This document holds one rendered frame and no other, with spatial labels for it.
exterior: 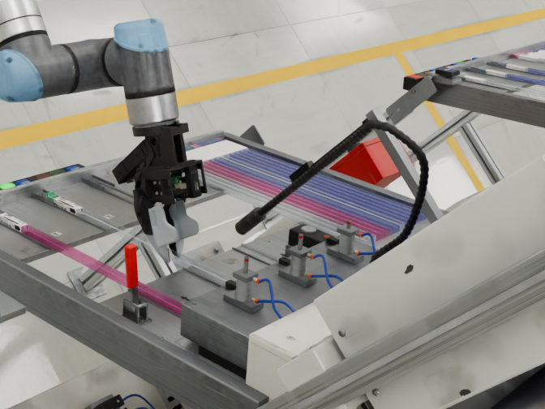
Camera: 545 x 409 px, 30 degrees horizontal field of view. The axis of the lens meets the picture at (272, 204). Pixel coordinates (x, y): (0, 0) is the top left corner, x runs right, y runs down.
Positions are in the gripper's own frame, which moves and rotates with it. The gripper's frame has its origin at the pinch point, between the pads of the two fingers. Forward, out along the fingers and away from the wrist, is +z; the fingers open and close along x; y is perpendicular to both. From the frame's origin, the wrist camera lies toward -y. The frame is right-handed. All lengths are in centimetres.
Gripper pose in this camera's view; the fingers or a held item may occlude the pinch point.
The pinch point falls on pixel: (168, 251)
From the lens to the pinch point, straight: 158.2
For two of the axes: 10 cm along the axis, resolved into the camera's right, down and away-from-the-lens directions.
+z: 1.4, 9.7, 2.0
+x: 6.6, -2.4, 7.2
